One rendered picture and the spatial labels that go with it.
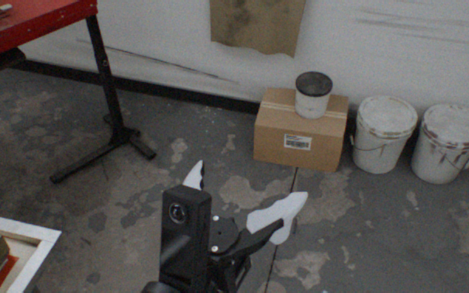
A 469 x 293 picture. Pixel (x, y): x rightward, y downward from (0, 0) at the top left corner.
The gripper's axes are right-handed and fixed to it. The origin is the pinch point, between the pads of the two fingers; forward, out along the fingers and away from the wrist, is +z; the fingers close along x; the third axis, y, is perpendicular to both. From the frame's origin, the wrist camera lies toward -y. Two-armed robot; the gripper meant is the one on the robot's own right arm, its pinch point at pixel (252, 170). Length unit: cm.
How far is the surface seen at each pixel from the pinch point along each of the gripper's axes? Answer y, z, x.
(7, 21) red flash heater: 37, 70, -147
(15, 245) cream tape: 62, 1, -83
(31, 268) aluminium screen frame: 60, -4, -71
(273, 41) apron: 94, 175, -86
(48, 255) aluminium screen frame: 60, 2, -70
